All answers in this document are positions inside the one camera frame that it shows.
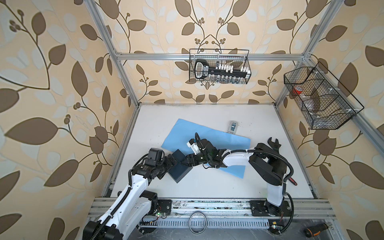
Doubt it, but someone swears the back wire basket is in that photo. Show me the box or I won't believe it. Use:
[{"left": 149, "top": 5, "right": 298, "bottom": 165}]
[{"left": 189, "top": 48, "right": 252, "bottom": 85}]

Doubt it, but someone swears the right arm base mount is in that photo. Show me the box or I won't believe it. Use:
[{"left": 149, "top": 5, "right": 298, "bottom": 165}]
[{"left": 249, "top": 200, "right": 294, "bottom": 218}]

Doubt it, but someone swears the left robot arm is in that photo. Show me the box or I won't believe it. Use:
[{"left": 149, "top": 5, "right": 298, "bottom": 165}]
[{"left": 82, "top": 148, "right": 178, "bottom": 240}]

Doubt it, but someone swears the dark navy gift box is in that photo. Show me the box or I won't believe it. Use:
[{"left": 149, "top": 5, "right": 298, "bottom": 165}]
[{"left": 168, "top": 150, "right": 193, "bottom": 183}]

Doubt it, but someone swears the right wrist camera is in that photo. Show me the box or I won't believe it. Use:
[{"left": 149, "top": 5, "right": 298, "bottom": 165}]
[{"left": 187, "top": 139, "right": 199, "bottom": 152}]

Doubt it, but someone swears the blue wrapping paper sheet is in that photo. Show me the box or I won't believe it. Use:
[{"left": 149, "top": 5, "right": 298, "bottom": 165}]
[{"left": 161, "top": 118, "right": 251, "bottom": 180}]

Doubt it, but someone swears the right wire basket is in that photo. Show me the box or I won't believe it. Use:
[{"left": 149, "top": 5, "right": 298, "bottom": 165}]
[{"left": 284, "top": 62, "right": 364, "bottom": 130}]

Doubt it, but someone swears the black adjustable wrench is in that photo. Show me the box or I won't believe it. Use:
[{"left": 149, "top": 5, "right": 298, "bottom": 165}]
[{"left": 268, "top": 137, "right": 282, "bottom": 153}]

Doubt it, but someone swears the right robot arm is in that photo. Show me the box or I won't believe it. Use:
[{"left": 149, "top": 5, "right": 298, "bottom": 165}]
[{"left": 182, "top": 138, "right": 294, "bottom": 207}]

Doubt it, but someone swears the black socket set holder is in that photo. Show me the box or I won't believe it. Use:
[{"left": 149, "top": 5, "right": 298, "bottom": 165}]
[{"left": 192, "top": 59, "right": 251, "bottom": 80}]

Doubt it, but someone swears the orange handled screwdriver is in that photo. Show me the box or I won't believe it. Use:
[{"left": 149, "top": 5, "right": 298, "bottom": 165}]
[{"left": 303, "top": 223, "right": 331, "bottom": 238}]

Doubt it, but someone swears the wire basket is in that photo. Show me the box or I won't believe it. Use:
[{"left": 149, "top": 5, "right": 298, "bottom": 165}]
[
  {"left": 284, "top": 62, "right": 364, "bottom": 130},
  {"left": 189, "top": 48, "right": 252, "bottom": 85}
]

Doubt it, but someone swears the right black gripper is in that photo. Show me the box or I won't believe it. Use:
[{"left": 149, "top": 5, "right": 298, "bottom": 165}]
[{"left": 180, "top": 152, "right": 211, "bottom": 168}]

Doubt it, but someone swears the grey cable loop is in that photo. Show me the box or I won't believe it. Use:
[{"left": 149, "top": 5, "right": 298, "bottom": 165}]
[{"left": 188, "top": 211, "right": 208, "bottom": 235}]

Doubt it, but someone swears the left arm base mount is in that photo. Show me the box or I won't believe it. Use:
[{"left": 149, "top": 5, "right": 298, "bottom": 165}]
[{"left": 144, "top": 198, "right": 173, "bottom": 217}]

